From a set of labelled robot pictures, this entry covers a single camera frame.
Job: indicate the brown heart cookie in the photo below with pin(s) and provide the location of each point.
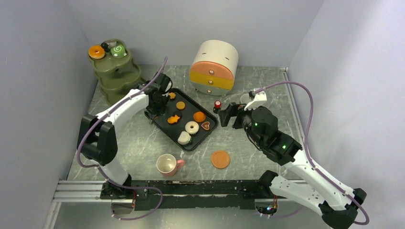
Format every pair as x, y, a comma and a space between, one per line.
206, 126

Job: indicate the green three-tier serving stand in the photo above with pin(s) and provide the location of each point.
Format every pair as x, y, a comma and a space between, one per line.
116, 77

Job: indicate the red and black stamp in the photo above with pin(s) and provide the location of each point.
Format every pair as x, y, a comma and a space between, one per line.
217, 106

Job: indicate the brown chocolate round cookie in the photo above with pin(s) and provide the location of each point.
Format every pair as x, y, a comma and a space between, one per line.
111, 43

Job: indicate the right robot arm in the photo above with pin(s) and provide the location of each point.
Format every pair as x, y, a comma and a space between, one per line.
335, 202

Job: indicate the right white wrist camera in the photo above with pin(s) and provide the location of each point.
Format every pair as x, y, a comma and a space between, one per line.
257, 100

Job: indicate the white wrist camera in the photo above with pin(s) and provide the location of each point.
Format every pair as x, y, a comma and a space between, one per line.
257, 100
143, 87

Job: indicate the tan round biscuit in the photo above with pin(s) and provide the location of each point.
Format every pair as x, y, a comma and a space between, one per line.
180, 105

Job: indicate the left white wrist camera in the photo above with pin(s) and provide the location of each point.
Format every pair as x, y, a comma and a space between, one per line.
143, 87

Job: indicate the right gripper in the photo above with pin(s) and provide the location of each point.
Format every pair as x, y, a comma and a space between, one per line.
231, 110

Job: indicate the blue mug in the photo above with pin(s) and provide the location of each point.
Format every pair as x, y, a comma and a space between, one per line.
245, 99

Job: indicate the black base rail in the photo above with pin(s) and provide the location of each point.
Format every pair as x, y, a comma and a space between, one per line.
170, 194

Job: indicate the black round cookie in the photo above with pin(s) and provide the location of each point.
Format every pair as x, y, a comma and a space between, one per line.
177, 113

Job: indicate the black rectangular baking tray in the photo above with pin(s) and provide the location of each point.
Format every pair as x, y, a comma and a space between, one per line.
184, 121

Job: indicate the aluminium frame rail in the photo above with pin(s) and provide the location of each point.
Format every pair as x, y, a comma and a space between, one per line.
76, 192

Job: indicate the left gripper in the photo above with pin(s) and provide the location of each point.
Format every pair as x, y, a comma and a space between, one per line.
161, 110

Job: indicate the white glazed donut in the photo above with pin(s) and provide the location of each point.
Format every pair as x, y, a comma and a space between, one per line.
192, 127

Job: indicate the orange round coaster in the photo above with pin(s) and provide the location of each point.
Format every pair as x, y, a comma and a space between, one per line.
220, 159

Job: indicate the orange glazed donut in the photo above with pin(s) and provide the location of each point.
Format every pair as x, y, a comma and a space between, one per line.
96, 52

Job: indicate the green swirl roll cake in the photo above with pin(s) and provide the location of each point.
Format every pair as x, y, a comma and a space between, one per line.
118, 51

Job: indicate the round three-drawer mini cabinet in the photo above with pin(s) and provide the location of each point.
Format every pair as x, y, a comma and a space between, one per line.
214, 68

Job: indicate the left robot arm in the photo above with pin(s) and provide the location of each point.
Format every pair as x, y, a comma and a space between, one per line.
97, 141

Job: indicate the orange fish-shaped pastry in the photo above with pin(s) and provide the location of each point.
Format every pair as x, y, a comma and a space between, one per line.
173, 119

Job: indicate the pink mug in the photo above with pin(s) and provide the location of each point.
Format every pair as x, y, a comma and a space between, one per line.
168, 165

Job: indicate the orange flower cookie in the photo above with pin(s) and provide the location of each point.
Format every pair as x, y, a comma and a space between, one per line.
172, 95

